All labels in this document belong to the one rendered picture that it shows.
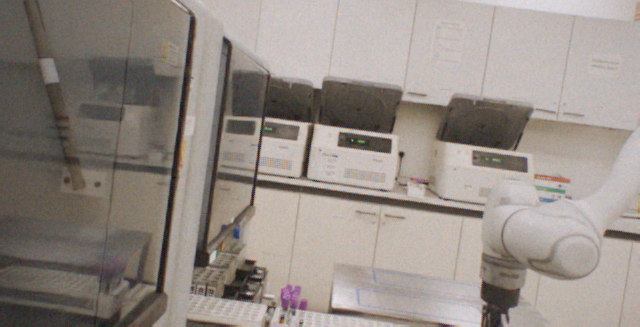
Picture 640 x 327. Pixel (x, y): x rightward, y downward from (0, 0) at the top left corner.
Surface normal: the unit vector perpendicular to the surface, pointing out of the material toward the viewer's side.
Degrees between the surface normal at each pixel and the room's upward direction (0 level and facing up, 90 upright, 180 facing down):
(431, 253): 90
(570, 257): 95
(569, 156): 90
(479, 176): 90
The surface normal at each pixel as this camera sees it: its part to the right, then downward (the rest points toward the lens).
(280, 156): -0.06, 0.04
